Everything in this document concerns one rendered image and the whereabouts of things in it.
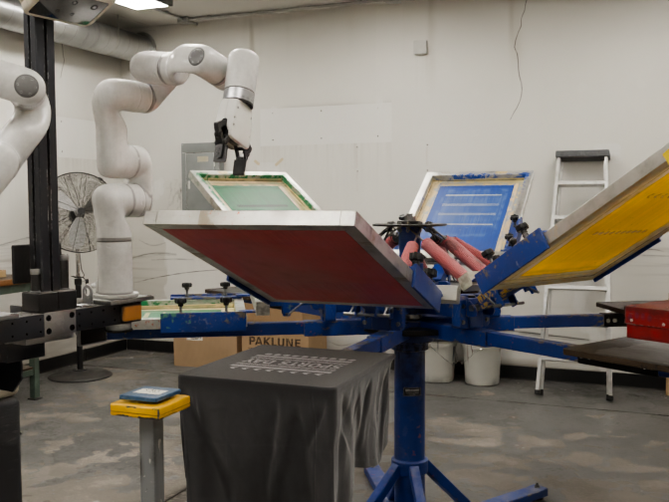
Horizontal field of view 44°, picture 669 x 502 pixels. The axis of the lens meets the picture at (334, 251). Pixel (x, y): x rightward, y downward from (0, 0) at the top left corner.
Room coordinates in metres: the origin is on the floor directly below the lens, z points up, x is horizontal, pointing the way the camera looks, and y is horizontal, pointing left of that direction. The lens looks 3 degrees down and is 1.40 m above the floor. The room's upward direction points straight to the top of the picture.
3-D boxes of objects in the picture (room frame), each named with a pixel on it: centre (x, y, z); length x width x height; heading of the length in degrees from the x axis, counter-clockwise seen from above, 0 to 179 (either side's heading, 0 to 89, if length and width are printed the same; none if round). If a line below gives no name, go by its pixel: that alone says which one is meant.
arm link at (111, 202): (2.30, 0.61, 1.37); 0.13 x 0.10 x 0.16; 145
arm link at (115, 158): (2.30, 0.58, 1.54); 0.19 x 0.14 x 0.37; 145
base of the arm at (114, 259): (2.30, 0.62, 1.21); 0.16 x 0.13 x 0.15; 57
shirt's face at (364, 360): (2.27, 0.12, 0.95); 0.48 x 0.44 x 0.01; 158
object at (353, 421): (2.20, -0.08, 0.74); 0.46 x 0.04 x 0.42; 158
